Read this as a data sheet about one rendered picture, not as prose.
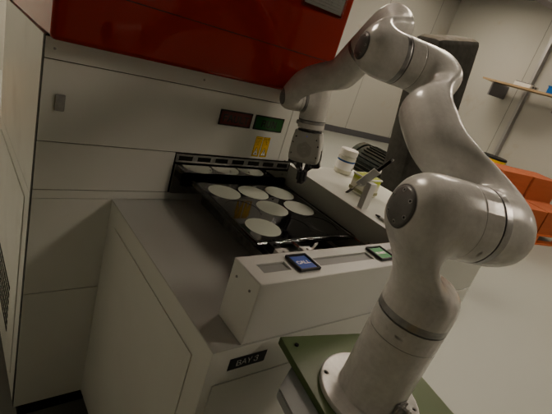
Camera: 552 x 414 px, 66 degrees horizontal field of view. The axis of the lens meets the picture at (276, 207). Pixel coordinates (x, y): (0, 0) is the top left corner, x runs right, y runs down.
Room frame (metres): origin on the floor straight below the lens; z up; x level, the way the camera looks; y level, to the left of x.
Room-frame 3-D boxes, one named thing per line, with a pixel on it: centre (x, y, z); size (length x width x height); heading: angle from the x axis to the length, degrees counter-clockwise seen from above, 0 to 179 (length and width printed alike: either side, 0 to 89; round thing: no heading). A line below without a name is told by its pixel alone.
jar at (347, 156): (1.61, -0.20, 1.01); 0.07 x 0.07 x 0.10
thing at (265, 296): (0.87, -0.19, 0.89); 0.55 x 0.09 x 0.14; 133
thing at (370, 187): (1.27, -0.25, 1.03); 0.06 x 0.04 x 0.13; 43
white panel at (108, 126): (1.22, 0.30, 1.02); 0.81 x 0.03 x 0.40; 133
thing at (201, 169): (1.33, 0.16, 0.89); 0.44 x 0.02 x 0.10; 133
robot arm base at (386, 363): (0.62, -0.27, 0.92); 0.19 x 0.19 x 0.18
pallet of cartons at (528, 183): (5.38, -2.96, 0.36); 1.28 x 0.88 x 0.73; 122
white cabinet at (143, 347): (1.16, -0.12, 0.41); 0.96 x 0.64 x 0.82; 133
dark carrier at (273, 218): (1.18, 0.01, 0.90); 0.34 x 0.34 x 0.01; 43
